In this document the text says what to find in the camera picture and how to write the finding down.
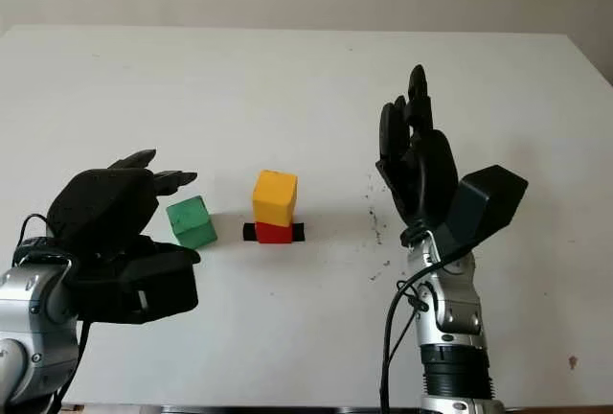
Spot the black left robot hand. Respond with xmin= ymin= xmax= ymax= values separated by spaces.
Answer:
xmin=46 ymin=149 xmax=201 ymax=265

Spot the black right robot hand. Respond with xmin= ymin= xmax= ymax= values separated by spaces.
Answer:
xmin=375 ymin=64 xmax=460 ymax=243

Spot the green wooden block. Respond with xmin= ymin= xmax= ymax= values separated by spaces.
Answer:
xmin=165 ymin=195 xmax=219 ymax=249

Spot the yellow wooden block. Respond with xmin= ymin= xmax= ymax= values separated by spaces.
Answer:
xmin=252 ymin=170 xmax=299 ymax=228

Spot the red wooden block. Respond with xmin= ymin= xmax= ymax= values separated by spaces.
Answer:
xmin=254 ymin=220 xmax=295 ymax=246

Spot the black tape strip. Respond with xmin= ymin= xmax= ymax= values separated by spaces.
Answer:
xmin=242 ymin=222 xmax=307 ymax=243

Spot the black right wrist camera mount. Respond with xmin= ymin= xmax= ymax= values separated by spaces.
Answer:
xmin=433 ymin=164 xmax=530 ymax=255

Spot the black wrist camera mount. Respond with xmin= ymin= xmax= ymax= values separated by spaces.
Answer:
xmin=70 ymin=249 xmax=200 ymax=326
xmin=433 ymin=164 xmax=530 ymax=255

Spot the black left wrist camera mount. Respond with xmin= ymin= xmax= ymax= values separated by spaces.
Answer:
xmin=70 ymin=249 xmax=200 ymax=326

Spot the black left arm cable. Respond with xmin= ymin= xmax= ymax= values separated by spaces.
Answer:
xmin=16 ymin=213 xmax=93 ymax=414

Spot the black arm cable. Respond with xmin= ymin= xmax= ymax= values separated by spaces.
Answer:
xmin=16 ymin=213 xmax=93 ymax=414
xmin=379 ymin=245 xmax=476 ymax=414

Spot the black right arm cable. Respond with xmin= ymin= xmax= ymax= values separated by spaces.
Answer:
xmin=379 ymin=245 xmax=476 ymax=414

